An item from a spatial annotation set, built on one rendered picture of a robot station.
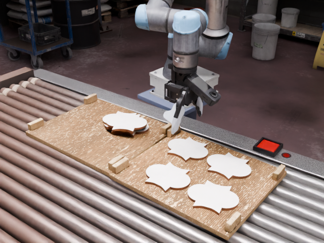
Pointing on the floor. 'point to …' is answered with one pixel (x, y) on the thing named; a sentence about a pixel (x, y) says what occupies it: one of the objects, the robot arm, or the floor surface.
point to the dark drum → (78, 22)
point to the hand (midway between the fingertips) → (188, 126)
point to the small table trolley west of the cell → (36, 61)
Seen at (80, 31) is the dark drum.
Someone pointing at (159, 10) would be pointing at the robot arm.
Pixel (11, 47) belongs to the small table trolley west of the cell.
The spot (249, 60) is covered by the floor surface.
